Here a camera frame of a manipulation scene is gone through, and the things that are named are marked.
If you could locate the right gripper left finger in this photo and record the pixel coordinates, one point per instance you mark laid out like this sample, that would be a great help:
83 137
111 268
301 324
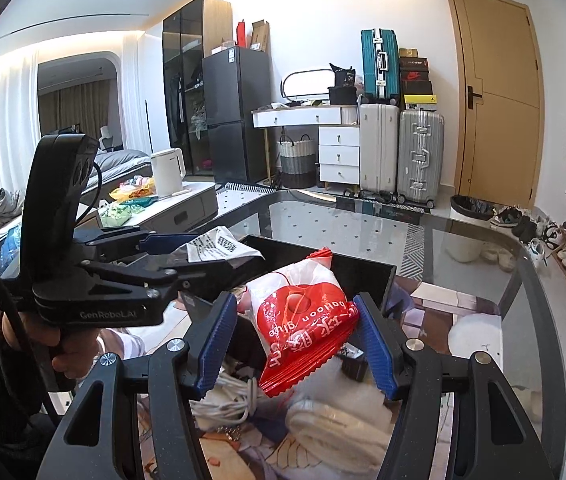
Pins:
98 437

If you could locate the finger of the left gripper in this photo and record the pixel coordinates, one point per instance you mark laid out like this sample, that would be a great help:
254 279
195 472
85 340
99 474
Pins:
163 270
164 244

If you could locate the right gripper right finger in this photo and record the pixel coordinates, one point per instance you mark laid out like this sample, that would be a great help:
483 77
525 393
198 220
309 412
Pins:
492 436

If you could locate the white medicine sachet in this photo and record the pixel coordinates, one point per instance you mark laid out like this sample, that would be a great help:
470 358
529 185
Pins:
217 244

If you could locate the red white plastic bag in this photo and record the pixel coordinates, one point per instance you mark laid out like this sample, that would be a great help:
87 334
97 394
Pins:
302 317

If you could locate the black cardboard box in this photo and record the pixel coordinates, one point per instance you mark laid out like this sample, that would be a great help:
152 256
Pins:
354 274

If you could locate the person's left hand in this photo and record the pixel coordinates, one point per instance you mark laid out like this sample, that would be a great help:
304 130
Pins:
70 354

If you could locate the white electric kettle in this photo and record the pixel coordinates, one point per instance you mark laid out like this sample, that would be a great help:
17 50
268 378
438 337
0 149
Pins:
168 171

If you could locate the grey bed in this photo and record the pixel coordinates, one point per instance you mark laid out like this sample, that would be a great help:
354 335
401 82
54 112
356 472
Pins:
116 167

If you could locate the anime print desk mat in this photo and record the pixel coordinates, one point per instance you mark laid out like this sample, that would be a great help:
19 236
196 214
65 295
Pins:
334 425

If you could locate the woven laundry basket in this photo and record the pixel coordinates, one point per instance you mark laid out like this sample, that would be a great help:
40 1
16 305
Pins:
298 161

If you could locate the black refrigerator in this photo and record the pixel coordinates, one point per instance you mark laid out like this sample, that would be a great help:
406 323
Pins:
237 81

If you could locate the white drawer cabinet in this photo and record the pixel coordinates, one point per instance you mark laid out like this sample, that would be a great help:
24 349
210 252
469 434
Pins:
339 154

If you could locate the white dressing desk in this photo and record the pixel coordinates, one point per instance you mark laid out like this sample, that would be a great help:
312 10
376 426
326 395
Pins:
300 116

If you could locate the black glass wardrobe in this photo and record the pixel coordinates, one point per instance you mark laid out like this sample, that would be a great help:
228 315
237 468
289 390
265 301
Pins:
189 35

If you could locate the black handbag on desk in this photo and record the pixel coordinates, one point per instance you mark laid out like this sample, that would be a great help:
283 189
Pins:
344 90

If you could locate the black trash bin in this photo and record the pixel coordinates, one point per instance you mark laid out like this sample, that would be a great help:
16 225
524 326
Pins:
470 207

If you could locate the white suitcase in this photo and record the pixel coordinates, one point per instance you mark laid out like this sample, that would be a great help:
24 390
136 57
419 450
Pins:
378 147

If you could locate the silver aluminium suitcase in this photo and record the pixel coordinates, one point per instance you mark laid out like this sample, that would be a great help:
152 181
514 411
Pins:
420 151

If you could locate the stacked shoe boxes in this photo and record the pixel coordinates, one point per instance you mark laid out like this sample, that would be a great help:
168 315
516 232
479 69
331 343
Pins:
416 86

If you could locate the teal suitcase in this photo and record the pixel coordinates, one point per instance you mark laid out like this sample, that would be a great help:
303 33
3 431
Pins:
381 72

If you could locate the yellow wooden door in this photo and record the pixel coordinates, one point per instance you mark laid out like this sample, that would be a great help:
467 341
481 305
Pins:
501 95

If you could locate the oval mirror black frame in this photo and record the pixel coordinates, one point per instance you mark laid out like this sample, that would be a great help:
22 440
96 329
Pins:
307 85

